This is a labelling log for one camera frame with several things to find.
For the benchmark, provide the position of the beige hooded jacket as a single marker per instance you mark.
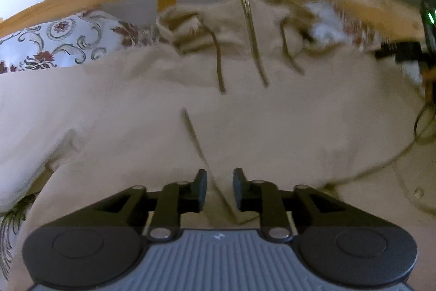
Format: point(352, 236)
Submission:
point(143, 113)

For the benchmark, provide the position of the floral pillow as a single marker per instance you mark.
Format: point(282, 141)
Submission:
point(61, 38)
point(344, 26)

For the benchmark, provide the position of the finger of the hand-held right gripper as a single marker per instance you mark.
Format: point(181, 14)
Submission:
point(398, 50)

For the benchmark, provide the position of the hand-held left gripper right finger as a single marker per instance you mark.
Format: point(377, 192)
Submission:
point(238, 190)

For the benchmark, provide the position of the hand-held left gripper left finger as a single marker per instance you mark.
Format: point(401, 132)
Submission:
point(202, 189)

